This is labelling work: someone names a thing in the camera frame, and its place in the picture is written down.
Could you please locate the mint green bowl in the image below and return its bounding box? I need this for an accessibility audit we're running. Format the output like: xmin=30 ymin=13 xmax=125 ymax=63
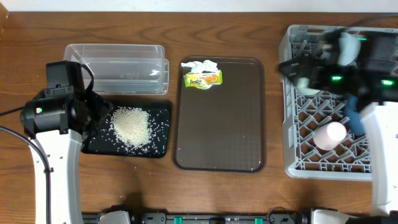
xmin=295 ymin=77 xmax=320 ymax=96

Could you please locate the light blue bowl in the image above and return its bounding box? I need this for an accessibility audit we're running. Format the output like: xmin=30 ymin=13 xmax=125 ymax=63
xmin=337 ymin=32 xmax=361 ymax=66

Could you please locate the dark blue bowl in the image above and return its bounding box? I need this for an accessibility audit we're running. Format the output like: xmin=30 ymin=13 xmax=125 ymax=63
xmin=343 ymin=96 xmax=365 ymax=136

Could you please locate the pink cup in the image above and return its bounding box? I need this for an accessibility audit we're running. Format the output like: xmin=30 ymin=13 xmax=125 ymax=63
xmin=313 ymin=122 xmax=347 ymax=151

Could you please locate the white paper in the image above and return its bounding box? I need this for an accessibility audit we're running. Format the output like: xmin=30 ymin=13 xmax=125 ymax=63
xmin=180 ymin=60 xmax=218 ymax=73

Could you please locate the yellow snack wrapper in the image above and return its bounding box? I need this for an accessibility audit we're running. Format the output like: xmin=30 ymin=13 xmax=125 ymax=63
xmin=184 ymin=70 xmax=223 ymax=90

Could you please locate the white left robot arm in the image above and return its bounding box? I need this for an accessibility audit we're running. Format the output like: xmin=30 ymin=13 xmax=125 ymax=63
xmin=1 ymin=87 xmax=113 ymax=223

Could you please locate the grey dishwasher rack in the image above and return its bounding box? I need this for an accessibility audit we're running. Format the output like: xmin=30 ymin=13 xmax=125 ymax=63
xmin=279 ymin=24 xmax=398 ymax=182

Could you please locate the black rectangular tray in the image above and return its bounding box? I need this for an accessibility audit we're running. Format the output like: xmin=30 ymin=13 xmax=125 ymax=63
xmin=81 ymin=100 xmax=170 ymax=158

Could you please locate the pile of rice grains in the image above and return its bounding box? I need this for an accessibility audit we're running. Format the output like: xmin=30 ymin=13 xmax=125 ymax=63
xmin=111 ymin=107 xmax=152 ymax=147

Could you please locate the clear plastic bin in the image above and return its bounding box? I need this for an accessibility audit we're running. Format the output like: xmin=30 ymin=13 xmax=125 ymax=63
xmin=63 ymin=44 xmax=169 ymax=95

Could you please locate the brown serving tray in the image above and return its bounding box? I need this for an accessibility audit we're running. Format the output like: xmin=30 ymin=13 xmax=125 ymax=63
xmin=172 ymin=57 xmax=267 ymax=173

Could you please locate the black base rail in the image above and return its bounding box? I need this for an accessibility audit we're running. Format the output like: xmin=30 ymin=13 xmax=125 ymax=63
xmin=82 ymin=205 xmax=311 ymax=224

